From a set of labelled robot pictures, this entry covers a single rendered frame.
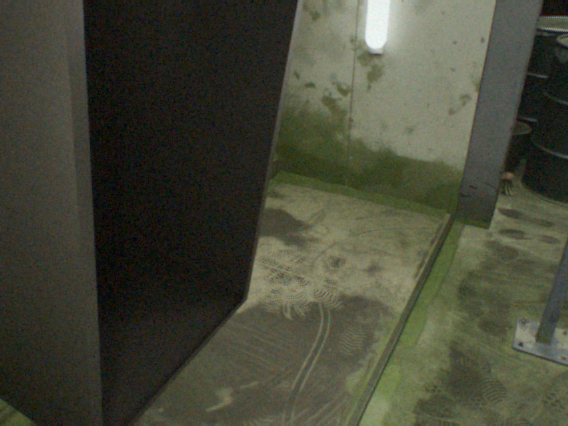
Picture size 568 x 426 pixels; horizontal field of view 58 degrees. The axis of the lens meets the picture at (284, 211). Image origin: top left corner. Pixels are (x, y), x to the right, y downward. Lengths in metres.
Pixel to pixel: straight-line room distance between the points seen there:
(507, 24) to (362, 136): 0.90
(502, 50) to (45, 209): 2.23
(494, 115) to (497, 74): 0.20
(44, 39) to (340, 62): 2.32
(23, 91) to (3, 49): 0.05
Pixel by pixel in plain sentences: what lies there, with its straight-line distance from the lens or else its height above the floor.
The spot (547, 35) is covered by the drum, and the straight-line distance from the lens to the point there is 3.73.
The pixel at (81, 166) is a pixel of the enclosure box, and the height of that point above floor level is 1.16.
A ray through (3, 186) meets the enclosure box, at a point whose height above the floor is 1.10.
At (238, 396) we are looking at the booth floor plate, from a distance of 1.83.
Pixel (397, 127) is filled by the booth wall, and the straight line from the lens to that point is 2.84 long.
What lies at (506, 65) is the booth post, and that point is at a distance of 2.66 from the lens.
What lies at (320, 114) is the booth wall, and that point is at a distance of 2.98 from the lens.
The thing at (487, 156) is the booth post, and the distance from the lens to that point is 2.79.
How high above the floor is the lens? 1.42
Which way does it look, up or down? 29 degrees down
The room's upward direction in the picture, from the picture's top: straight up
